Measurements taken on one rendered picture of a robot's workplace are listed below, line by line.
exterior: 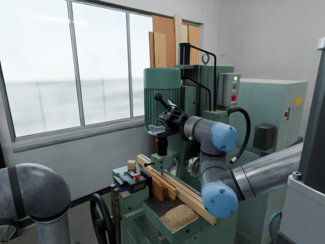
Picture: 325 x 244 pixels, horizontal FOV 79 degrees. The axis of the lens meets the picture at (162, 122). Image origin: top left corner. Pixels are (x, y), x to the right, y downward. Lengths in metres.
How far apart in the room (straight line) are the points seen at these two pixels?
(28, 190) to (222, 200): 0.40
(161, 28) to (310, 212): 2.51
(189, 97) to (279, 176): 0.61
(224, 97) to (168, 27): 1.82
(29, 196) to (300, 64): 2.90
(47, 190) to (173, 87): 0.61
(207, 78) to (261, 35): 2.27
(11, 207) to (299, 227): 0.48
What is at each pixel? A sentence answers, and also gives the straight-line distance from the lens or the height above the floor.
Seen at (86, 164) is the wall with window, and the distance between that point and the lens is 2.40.
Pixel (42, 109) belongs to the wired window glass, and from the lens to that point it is 2.20.
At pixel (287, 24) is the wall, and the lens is 3.10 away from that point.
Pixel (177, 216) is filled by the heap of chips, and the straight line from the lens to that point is 0.87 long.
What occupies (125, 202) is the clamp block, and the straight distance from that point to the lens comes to 0.95.
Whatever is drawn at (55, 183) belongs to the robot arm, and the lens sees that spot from 0.54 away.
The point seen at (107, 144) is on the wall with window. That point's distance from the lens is 2.41.
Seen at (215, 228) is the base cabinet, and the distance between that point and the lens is 1.26.
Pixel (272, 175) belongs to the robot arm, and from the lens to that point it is 0.48.
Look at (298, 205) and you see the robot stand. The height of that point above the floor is 1.35.
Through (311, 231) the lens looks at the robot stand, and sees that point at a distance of 0.30.
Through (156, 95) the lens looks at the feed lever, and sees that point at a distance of 0.75.
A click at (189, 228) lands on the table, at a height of 0.88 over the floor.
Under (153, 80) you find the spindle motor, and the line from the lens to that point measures 0.87.
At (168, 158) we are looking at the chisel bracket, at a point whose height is 1.06.
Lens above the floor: 1.50
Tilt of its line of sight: 15 degrees down
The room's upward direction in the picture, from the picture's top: straight up
